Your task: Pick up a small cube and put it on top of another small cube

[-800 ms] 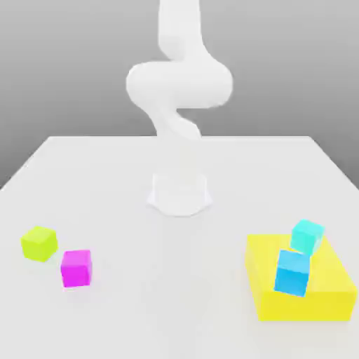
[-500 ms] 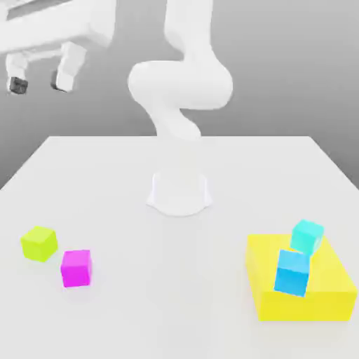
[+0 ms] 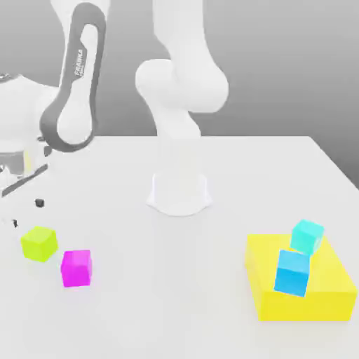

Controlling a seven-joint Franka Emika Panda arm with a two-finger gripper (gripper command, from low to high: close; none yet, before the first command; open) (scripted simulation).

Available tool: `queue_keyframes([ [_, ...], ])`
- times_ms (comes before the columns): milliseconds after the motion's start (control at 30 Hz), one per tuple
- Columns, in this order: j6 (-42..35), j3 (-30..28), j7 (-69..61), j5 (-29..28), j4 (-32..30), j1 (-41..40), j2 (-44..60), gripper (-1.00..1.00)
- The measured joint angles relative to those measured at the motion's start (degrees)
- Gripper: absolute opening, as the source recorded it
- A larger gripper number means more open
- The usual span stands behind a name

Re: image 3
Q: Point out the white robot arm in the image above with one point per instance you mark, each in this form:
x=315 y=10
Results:
x=179 y=84

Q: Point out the large yellow box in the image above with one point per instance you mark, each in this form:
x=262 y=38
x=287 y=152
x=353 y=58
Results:
x=322 y=297

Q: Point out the small lime green cube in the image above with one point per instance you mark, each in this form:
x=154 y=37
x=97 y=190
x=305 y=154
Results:
x=39 y=244

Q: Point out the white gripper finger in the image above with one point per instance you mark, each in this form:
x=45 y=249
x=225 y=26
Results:
x=39 y=202
x=14 y=223

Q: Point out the small turquoise cube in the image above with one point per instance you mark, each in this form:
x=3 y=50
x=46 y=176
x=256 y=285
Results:
x=305 y=237

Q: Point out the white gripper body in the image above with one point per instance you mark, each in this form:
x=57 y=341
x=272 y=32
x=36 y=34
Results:
x=25 y=179

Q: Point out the small magenta cube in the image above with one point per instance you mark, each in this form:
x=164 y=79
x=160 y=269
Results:
x=76 y=269

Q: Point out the small sky blue cube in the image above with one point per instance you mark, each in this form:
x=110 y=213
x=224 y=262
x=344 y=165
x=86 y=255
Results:
x=291 y=276

